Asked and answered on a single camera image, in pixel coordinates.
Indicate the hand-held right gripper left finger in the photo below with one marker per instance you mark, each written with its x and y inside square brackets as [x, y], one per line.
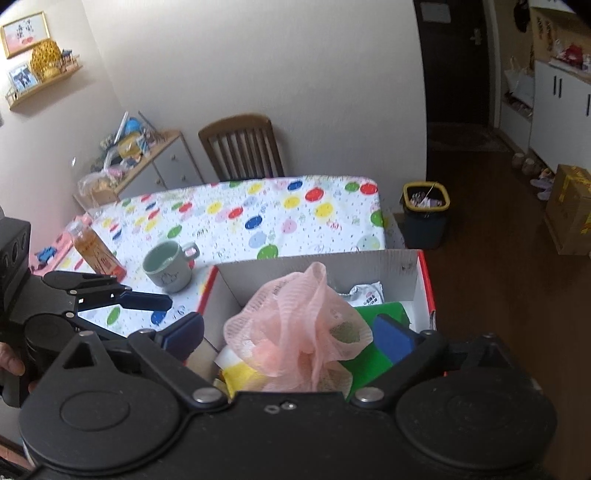
[184, 332]

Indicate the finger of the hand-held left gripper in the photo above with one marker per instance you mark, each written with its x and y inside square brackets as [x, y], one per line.
[115, 333]
[147, 302]

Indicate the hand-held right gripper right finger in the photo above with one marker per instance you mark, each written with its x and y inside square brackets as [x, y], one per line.
[392, 339]

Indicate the white plastic packet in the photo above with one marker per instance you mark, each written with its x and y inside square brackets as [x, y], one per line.
[367, 293]

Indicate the yellow sponge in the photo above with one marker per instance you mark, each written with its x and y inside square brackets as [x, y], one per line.
[242, 378]

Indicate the pink mesh bath pouf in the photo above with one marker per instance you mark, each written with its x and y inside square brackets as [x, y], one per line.
[286, 318]

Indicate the red cardboard box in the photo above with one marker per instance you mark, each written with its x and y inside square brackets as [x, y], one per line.
[295, 265]

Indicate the person's left hand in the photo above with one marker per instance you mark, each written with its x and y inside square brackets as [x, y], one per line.
[10, 360]

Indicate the pale green ceramic mug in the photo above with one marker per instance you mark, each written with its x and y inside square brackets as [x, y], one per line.
[166, 272]

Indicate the orange tea bottle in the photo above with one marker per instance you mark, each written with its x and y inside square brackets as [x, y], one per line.
[99, 256]

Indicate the dark trash bin yellow rim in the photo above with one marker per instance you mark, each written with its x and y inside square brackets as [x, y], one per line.
[425, 221]

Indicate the clear bag of snacks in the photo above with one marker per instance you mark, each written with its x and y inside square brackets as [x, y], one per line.
[97, 182]

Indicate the grey wood-top sideboard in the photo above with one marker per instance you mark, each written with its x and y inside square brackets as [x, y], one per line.
[166, 166]

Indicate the balloon print tablecloth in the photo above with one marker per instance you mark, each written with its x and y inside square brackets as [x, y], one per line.
[277, 217]

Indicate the yellow bag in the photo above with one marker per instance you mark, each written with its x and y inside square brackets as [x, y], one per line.
[127, 148]

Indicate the blue round toy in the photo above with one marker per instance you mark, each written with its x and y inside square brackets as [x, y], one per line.
[134, 125]

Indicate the brown wooden chair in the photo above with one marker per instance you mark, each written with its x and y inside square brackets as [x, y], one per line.
[240, 124]

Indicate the dark doormat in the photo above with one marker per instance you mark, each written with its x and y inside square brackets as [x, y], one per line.
[466, 141]

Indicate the purple slippers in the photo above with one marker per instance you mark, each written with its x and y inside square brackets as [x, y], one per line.
[542, 184]

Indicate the brown cardboard box yellow tape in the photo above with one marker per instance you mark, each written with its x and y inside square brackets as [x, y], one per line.
[572, 207]

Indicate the gold tree ornament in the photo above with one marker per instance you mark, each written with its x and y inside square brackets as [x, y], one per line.
[46, 57]

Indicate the dark entrance door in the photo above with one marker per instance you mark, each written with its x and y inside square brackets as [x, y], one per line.
[457, 69]

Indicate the white paper bag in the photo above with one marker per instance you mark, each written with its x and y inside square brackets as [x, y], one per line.
[519, 83]

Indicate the black hanging hat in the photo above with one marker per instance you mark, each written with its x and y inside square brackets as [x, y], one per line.
[521, 14]

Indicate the wooden wall shelf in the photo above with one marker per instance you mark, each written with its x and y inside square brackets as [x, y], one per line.
[46, 85]

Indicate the small photo frame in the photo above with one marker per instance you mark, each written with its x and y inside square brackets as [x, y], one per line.
[24, 77]

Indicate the gold framed wall picture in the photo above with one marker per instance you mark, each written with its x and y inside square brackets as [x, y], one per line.
[23, 34]

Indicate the white and wood wall cabinet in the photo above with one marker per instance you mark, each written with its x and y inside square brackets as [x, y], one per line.
[554, 106]

